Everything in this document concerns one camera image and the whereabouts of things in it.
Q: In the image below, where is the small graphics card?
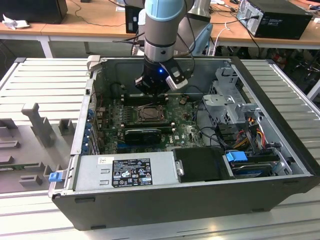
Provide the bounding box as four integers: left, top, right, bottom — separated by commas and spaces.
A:
124, 128, 162, 145

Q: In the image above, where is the green RAM stick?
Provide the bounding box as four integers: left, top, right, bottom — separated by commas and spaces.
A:
0, 163, 41, 171

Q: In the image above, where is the grey power supply with label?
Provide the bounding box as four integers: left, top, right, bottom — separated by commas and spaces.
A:
73, 150, 180, 193

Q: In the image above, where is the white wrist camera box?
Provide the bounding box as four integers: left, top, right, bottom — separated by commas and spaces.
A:
165, 66, 190, 91

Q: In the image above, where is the black RAM slot bank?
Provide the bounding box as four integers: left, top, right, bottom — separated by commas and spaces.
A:
122, 92, 169, 106
121, 119, 176, 134

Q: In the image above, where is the wooden desk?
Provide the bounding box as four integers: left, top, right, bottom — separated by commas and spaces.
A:
209, 0, 320, 51
0, 0, 146, 59

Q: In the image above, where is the yellow red wire bundle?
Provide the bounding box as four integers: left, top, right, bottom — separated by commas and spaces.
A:
233, 118, 266, 148

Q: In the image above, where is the grey parts rack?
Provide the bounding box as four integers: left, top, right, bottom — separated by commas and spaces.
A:
0, 102, 79, 193

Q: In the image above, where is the metal socket cover frame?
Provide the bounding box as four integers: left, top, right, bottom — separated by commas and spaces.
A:
136, 105, 168, 123

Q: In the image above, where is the pale blue teach pendant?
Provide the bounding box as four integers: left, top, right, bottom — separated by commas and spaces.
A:
197, 23, 214, 56

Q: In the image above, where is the small black computer tower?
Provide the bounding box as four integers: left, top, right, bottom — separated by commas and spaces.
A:
124, 4, 141, 35

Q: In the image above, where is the thin wire locking lever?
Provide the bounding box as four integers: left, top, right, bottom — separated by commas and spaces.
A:
138, 101, 156, 110

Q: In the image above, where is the green motherboard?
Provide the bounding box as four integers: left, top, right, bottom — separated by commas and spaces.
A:
99, 96, 209, 155

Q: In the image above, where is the CPU socket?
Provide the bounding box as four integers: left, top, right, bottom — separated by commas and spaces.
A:
134, 104, 169, 124

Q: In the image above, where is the large black box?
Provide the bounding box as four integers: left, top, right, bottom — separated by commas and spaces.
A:
0, 0, 69, 25

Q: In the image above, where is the silver metal drive cage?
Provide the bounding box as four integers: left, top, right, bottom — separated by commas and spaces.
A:
201, 66, 266, 126

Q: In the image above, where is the crumpled white paper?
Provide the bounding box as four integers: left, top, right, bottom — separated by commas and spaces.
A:
1, 13, 31, 30

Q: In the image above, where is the disk with blue carrier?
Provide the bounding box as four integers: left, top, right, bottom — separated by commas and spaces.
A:
224, 149, 278, 180

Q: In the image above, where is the open black PC case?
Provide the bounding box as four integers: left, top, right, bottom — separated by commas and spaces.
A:
47, 55, 320, 232

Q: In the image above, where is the black plastic shroud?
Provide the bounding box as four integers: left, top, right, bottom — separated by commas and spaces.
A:
172, 146, 236, 183

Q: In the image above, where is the black desktop computer tower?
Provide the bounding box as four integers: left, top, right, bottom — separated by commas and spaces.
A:
236, 0, 314, 41

